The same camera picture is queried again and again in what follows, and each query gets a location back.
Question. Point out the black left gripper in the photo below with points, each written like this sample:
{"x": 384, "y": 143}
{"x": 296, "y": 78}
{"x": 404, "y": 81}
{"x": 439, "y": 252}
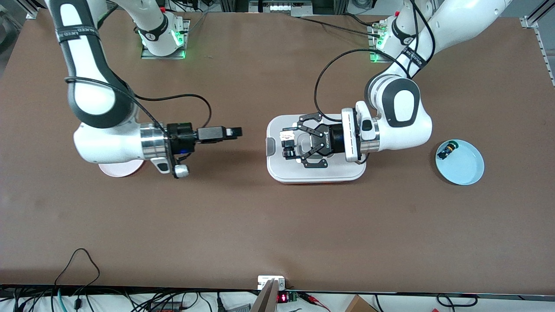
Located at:
{"x": 333, "y": 139}

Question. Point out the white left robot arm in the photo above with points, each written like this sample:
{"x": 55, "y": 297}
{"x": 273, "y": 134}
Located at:
{"x": 403, "y": 125}

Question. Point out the aluminium bar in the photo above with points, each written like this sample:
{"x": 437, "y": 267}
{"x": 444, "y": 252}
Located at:
{"x": 265, "y": 301}

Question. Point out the aluminium table edge rail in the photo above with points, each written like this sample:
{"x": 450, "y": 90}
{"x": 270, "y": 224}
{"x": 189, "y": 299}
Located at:
{"x": 544, "y": 52}

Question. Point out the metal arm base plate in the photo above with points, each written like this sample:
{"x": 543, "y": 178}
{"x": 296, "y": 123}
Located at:
{"x": 145, "y": 55}
{"x": 372, "y": 60}

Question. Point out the aluminium frame profile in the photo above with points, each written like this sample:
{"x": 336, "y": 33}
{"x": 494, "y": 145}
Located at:
{"x": 31, "y": 14}
{"x": 527, "y": 21}

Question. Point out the white lidded lunch box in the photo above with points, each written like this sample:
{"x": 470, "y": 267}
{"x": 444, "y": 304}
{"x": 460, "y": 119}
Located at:
{"x": 312, "y": 173}

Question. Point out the black toy car green accent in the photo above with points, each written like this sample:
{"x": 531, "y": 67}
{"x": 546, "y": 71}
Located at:
{"x": 446, "y": 151}

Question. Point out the pink round plate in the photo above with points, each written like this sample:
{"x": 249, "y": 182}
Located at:
{"x": 121, "y": 170}

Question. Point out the white power strip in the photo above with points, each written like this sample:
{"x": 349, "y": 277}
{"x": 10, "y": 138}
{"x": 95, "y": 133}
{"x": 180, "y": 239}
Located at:
{"x": 282, "y": 7}

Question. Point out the brown cardboard box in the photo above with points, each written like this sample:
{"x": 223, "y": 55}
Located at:
{"x": 360, "y": 305}

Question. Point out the small white box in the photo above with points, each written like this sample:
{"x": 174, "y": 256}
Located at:
{"x": 264, "y": 281}

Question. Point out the red clip leads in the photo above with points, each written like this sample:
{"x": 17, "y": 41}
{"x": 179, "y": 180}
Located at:
{"x": 310, "y": 298}

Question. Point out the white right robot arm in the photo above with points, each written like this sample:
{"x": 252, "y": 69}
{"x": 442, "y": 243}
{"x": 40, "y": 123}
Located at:
{"x": 93, "y": 99}

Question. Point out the light blue round plate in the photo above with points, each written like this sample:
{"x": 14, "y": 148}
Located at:
{"x": 464, "y": 167}

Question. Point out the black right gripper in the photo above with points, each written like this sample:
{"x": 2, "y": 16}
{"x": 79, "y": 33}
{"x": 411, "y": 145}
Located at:
{"x": 181, "y": 136}

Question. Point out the red digit display board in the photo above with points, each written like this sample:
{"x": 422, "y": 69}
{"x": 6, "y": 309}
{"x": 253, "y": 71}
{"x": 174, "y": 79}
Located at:
{"x": 282, "y": 298}

